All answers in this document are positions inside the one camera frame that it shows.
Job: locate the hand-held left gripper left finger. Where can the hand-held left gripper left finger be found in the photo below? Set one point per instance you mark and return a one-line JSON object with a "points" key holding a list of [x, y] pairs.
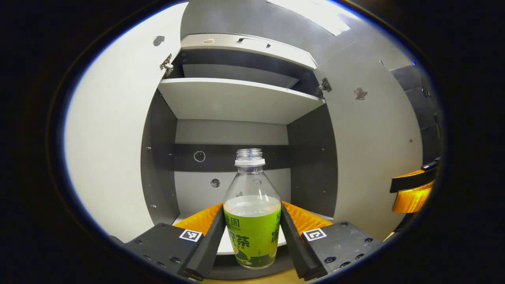
{"points": [[209, 252]]}

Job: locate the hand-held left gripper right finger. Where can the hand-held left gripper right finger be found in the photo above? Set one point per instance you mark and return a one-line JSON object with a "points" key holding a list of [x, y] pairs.
{"points": [[296, 252]]}

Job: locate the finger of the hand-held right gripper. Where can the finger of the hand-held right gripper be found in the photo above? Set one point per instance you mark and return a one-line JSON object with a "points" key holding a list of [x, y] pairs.
{"points": [[410, 182], [410, 201]]}

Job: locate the green label bottle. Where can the green label bottle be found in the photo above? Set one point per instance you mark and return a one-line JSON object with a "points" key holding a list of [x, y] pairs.
{"points": [[252, 236]]}

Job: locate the white and grey cabinet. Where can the white and grey cabinet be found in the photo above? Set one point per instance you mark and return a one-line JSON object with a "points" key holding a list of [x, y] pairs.
{"points": [[311, 165]]}

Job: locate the metal door hinge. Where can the metal door hinge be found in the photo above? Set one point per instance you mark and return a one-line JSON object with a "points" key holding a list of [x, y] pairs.
{"points": [[324, 86], [167, 65]]}

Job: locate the white cabinet shelf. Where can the white cabinet shelf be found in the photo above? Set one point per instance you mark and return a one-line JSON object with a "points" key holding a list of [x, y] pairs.
{"points": [[236, 100]]}

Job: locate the black backdrop cloth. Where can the black backdrop cloth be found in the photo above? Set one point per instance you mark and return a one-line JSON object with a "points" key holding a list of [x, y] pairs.
{"points": [[418, 110]]}

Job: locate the large ceiling light panel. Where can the large ceiling light panel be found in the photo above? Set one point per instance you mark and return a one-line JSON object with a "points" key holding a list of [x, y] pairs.
{"points": [[315, 15]]}

